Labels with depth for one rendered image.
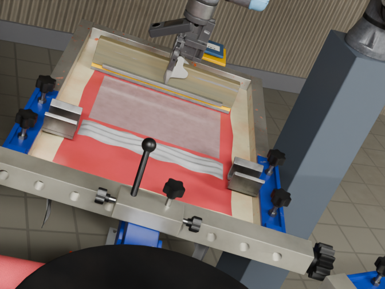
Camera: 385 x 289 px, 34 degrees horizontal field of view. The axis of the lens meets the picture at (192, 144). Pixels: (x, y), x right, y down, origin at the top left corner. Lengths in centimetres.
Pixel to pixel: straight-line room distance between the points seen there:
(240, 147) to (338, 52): 47
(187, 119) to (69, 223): 114
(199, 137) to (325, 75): 52
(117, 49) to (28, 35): 223
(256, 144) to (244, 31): 262
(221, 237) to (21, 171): 40
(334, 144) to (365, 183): 189
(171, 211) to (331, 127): 94
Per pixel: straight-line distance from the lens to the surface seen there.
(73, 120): 141
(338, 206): 358
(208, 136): 168
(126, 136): 155
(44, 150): 143
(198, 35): 172
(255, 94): 191
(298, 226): 223
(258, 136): 170
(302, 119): 207
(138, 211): 114
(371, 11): 194
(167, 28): 171
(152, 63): 176
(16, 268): 77
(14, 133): 136
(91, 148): 148
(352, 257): 327
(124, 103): 168
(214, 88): 177
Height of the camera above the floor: 177
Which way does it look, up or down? 30 degrees down
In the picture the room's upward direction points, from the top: 22 degrees clockwise
